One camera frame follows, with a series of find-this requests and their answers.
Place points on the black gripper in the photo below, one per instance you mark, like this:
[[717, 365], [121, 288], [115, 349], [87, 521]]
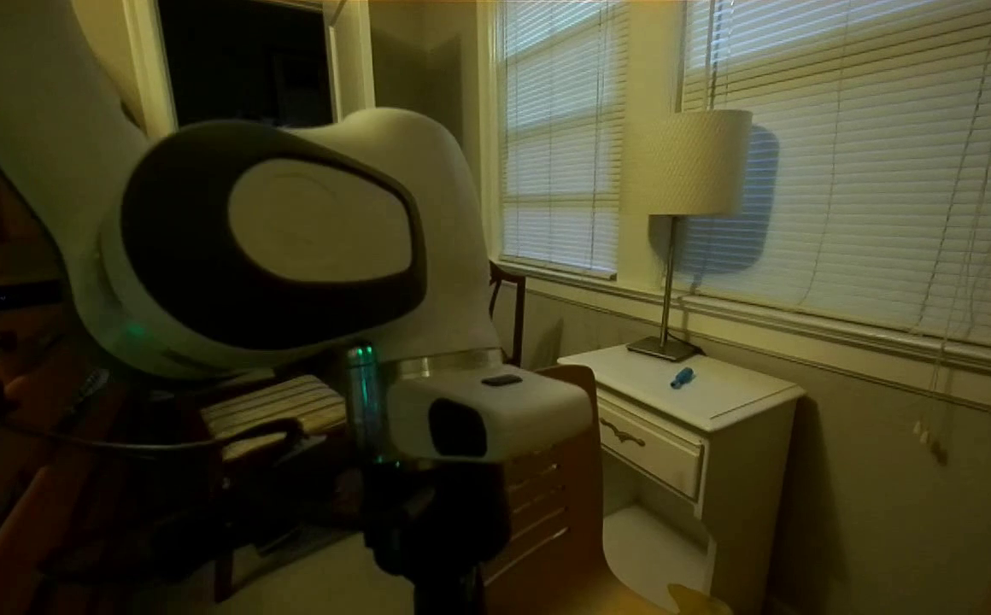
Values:
[[438, 512]]

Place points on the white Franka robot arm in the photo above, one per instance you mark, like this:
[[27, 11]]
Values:
[[291, 228]]

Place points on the white nightstand drawer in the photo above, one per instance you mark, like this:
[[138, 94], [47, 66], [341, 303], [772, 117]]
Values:
[[655, 446]]

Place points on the small blue object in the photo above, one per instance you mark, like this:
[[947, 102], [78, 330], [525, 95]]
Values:
[[684, 378]]

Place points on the brown wooden cabinet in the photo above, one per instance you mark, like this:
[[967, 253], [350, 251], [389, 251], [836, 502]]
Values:
[[558, 512]]

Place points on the dark wooden arched chair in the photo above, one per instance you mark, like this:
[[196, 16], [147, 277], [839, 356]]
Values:
[[516, 318]]

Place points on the white nightstand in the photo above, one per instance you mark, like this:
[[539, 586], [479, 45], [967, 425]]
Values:
[[737, 398]]

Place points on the narrow window blind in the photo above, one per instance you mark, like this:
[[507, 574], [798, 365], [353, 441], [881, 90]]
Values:
[[558, 136]]

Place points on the table lamp with beige shade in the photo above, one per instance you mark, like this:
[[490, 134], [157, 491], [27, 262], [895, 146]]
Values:
[[696, 158]]

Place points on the wide window blind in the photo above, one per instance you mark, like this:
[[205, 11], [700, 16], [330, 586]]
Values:
[[894, 173]]

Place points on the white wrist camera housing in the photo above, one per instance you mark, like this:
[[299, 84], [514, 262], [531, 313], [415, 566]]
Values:
[[531, 413]]

